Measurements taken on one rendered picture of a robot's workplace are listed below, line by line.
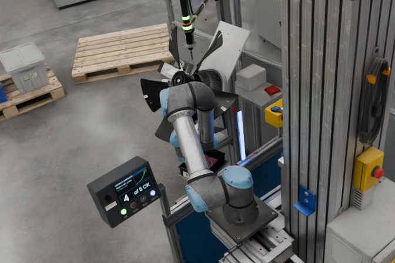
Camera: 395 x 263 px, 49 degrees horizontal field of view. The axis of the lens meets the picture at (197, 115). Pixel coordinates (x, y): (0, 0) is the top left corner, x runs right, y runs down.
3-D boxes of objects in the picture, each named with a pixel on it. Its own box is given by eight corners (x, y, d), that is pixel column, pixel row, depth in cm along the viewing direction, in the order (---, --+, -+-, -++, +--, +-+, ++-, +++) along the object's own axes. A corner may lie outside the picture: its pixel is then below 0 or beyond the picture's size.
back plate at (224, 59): (166, 112, 290) (164, 112, 289) (207, 16, 280) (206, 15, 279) (218, 147, 254) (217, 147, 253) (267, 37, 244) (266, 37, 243)
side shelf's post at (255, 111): (260, 177, 346) (254, 90, 298) (263, 179, 343) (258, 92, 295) (256, 180, 344) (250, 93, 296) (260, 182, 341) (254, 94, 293)
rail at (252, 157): (285, 140, 258) (285, 130, 254) (291, 143, 256) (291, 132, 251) (164, 224, 217) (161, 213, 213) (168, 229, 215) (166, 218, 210)
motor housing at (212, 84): (191, 101, 274) (177, 97, 265) (206, 68, 270) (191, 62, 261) (215, 115, 258) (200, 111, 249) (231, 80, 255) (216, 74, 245)
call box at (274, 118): (284, 111, 251) (284, 95, 245) (298, 117, 244) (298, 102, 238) (265, 123, 243) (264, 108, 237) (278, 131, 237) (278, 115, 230)
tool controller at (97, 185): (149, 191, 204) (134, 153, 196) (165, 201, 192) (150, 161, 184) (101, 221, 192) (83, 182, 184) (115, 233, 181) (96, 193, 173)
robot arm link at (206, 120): (212, 70, 187) (213, 135, 226) (188, 76, 185) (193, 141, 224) (221, 89, 180) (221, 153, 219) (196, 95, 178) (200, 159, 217)
